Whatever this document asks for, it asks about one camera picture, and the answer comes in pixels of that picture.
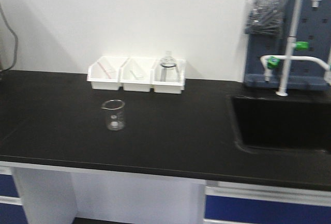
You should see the blue cabinet drawer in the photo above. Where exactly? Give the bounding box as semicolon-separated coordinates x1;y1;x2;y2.
1;167;28;223
204;186;330;223

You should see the clear glass beaker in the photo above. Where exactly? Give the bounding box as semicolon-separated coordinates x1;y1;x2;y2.
101;99;125;131

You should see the blue pegboard drying rack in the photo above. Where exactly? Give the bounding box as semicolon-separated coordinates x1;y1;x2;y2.
244;0;330;91

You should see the white left storage bin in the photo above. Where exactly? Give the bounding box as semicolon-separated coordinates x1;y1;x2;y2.
87;56;128;91

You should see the red-tipped pipette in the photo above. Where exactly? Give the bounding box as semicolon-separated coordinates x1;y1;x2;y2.
97;61;114;79

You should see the white middle storage bin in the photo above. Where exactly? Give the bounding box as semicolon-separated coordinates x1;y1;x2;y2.
120;57;156;92

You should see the black cable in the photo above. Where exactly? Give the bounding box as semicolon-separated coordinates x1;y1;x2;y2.
0;3;19;72

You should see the white right storage bin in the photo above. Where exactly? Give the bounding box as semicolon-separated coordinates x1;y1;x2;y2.
152;59;186;94

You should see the black lab sink basin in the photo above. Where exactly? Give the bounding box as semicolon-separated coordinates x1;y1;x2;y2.
228;95;330;154

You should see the white storage bin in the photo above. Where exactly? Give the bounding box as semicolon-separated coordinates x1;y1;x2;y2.
87;56;128;91
152;59;186;94
120;57;156;92

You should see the blue cabinet drawer right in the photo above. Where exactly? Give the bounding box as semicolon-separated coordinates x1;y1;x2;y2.
204;186;330;223

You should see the white low side faucet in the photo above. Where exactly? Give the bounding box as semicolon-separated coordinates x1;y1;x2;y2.
260;55;330;82

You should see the white lab gooseneck faucet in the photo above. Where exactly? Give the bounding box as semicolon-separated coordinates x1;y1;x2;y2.
276;0;321;97

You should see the blue cabinet drawer left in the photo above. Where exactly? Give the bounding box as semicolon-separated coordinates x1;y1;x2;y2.
1;167;28;223

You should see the round-bottom glass flask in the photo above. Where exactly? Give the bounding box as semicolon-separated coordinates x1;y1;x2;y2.
160;51;179;82

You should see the clear plastic bag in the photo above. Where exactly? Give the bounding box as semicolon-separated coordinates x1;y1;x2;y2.
245;0;289;37

